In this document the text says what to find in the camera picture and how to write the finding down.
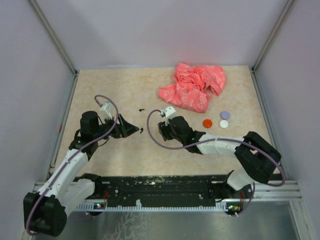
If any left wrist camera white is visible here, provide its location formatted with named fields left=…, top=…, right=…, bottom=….
left=100, top=102, right=113, bottom=120

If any orange earbud charging case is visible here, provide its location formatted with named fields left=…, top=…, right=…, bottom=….
left=202, top=119, right=213, bottom=128

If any left aluminium frame post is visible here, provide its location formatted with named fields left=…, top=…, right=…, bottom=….
left=27, top=0, right=78, bottom=76

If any aluminium frame post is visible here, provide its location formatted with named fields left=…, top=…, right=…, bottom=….
left=27, top=0, right=78, bottom=76
left=251, top=0, right=296, bottom=74

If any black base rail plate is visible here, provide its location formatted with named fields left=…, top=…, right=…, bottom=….
left=87, top=175, right=253, bottom=207

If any purple earbud charging case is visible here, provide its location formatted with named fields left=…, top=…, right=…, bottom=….
left=220, top=111, right=231, bottom=120

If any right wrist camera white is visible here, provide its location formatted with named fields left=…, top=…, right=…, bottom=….
left=160, top=105, right=177, bottom=121

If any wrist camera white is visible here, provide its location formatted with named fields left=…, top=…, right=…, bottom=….
left=100, top=102, right=113, bottom=120
left=160, top=105, right=177, bottom=121

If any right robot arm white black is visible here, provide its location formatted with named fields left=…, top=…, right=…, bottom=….
left=157, top=116, right=286, bottom=198

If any right aluminium frame post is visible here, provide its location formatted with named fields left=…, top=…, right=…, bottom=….
left=251, top=0, right=296, bottom=74

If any purple cable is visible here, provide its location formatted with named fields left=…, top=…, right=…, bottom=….
left=25, top=94, right=119, bottom=236
left=146, top=108, right=288, bottom=188

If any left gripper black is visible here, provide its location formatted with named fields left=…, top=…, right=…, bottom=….
left=93, top=113, right=139, bottom=141

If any white slotted cable duct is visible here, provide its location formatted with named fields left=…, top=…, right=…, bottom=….
left=74, top=200, right=240, bottom=212

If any crumpled pink printed cloth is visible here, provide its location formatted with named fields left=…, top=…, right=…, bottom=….
left=158, top=62, right=227, bottom=113

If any white earbud charging case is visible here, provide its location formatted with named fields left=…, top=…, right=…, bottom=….
left=219, top=119, right=229, bottom=129

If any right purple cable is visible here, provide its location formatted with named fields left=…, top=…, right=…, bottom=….
left=146, top=108, right=288, bottom=188

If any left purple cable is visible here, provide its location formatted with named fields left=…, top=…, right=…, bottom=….
left=25, top=94, right=119, bottom=236

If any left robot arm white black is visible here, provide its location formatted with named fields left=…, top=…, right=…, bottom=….
left=23, top=111, right=140, bottom=237

